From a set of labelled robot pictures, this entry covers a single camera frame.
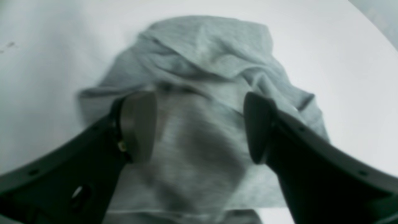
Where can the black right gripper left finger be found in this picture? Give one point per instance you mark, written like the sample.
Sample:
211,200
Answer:
74,184

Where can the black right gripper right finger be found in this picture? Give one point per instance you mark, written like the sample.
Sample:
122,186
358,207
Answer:
320,183

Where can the grey T-shirt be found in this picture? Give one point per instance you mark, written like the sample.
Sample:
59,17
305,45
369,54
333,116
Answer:
200,68

